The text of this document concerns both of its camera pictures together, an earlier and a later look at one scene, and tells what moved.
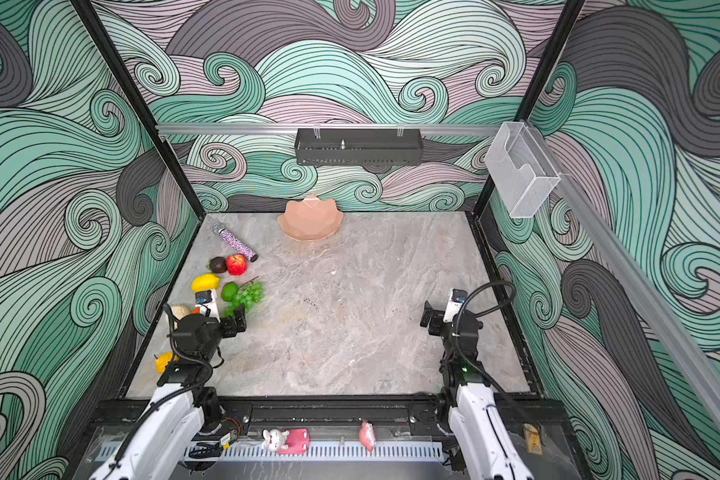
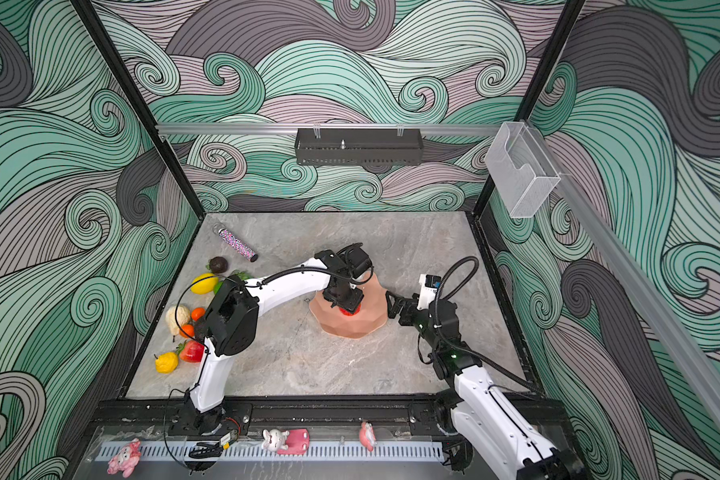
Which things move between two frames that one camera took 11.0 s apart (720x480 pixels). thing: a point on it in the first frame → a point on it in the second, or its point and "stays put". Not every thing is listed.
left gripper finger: x=241 y=321 → x=355 y=297
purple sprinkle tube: x=240 y=247 stays put
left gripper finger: x=228 y=327 → x=342 y=300
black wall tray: x=355 y=147 stays put
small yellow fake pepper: x=162 y=361 stays put
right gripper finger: x=436 y=321 → x=409 y=310
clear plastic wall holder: x=519 y=170 stays put
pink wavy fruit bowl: x=310 y=219 → x=372 y=314
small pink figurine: x=367 y=435 stays put
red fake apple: x=237 y=264 → x=348 y=313
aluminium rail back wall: x=328 y=127 stays put
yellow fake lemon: x=205 y=282 stays put
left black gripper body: x=214 y=335 → x=332 y=295
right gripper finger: x=426 y=317 → x=398 y=301
